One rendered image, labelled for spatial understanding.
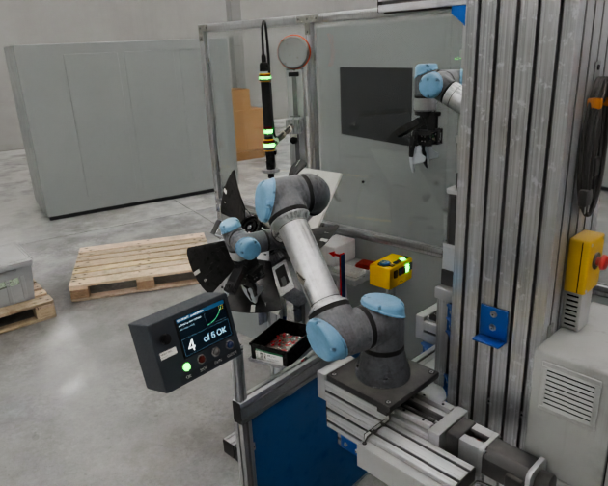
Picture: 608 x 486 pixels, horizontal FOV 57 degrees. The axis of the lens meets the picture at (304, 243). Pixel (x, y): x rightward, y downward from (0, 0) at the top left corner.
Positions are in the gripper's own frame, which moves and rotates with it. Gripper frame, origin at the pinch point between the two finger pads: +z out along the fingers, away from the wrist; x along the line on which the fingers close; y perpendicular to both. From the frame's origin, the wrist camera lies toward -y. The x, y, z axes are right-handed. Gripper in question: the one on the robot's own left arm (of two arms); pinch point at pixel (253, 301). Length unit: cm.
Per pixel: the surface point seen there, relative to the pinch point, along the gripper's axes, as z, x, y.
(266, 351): 9.7, -15.0, -11.4
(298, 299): 11.4, -4.4, 18.1
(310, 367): 13.5, -32.0, -7.5
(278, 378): 6.8, -30.8, -20.6
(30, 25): -18, 1148, 444
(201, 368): -26, -37, -47
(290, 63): -58, 47, 97
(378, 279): 9, -30, 40
